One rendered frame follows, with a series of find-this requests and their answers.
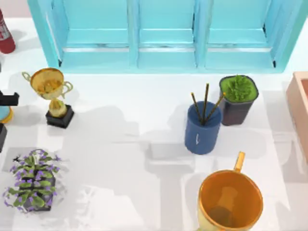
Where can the brown stick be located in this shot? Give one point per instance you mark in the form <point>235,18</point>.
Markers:
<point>205,103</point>
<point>216,106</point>
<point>196,107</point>

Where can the gold trophy with black base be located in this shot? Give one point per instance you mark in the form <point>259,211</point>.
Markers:
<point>51,96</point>

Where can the blue and gold trophy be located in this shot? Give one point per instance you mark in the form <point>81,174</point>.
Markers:
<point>4,114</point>

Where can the purple flower plant pot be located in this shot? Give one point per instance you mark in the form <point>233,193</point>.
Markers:
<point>36,183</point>

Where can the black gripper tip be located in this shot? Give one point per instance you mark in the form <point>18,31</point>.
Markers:
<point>9,99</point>

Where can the blue pen holder cup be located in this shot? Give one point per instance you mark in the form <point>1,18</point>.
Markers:
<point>201,138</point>

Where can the green plant in dark pot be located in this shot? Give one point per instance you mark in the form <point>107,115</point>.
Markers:
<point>237,101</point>

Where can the salmon-coloured box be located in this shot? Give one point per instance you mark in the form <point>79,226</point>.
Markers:
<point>299,101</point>

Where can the orange and yellow cup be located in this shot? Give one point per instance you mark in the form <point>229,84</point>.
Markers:
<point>231,199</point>

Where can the light blue rack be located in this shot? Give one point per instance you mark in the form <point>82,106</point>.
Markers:
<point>166,36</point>

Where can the red bottle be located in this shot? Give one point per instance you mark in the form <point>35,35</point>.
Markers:
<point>5,41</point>

